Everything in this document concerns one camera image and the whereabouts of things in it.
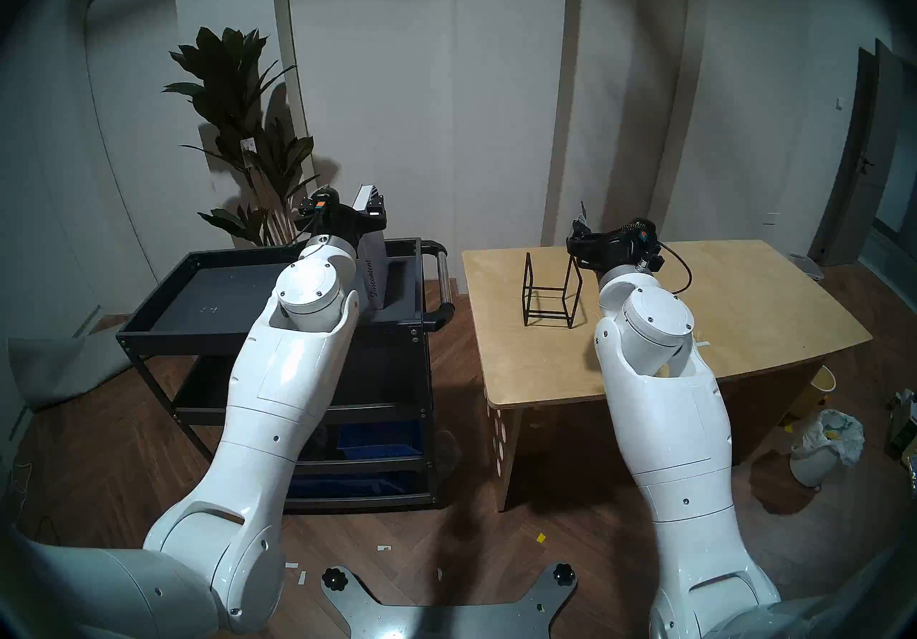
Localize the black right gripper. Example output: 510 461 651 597
567 199 666 273

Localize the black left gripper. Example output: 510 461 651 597
299 187 388 255

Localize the grey box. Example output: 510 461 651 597
355 184 391 309

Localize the black metal utility cart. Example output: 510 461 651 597
116 238 456 511

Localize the tall dark green plant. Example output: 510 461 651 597
162 27 321 246

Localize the light wooden table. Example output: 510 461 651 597
461 239 873 511

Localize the blue plastic bin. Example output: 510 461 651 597
337 421 423 458

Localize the dark grey door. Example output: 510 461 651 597
810 39 917 266

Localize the white trash bin with bag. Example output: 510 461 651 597
789 409 865 488

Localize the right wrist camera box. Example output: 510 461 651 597
630 224 665 267

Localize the black wire book stand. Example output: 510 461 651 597
522 253 583 329

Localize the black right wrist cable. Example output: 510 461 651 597
656 241 694 296

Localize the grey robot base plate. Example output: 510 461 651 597
320 562 578 639

